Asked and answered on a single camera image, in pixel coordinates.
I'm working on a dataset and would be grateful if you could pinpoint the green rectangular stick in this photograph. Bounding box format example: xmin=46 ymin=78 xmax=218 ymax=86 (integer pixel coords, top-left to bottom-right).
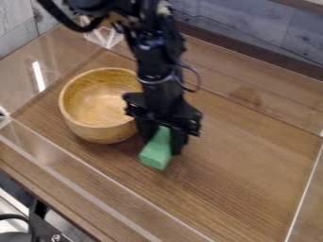
xmin=138 ymin=126 xmax=172 ymax=170

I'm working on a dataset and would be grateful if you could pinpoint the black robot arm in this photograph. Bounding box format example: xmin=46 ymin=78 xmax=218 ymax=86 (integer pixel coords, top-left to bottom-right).
xmin=35 ymin=0 xmax=201 ymax=155

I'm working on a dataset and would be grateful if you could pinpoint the black table frame bracket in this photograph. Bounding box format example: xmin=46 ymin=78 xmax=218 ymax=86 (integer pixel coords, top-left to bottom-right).
xmin=29 ymin=199 xmax=76 ymax=242

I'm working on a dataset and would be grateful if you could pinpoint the wooden bowl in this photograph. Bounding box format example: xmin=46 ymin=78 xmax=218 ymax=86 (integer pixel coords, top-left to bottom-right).
xmin=57 ymin=67 xmax=141 ymax=144

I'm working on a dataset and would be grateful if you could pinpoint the clear acrylic tray wall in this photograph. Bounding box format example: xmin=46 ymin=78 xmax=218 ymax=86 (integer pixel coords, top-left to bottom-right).
xmin=0 ymin=118 xmax=216 ymax=242

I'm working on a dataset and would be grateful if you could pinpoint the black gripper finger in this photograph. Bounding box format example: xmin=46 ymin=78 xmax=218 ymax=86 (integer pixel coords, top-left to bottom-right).
xmin=170 ymin=128 xmax=188 ymax=156
xmin=136 ymin=119 xmax=158 ymax=143

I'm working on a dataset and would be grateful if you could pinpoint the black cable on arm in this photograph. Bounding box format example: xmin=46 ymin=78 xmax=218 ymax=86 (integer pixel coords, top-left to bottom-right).
xmin=173 ymin=60 xmax=201 ymax=94

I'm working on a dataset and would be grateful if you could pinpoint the clear acrylic corner bracket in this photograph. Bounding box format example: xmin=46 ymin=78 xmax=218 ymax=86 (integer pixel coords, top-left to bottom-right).
xmin=82 ymin=21 xmax=124 ymax=49

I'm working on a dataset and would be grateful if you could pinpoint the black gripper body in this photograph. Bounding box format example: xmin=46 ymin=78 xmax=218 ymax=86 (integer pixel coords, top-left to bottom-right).
xmin=121 ymin=83 xmax=204 ymax=138

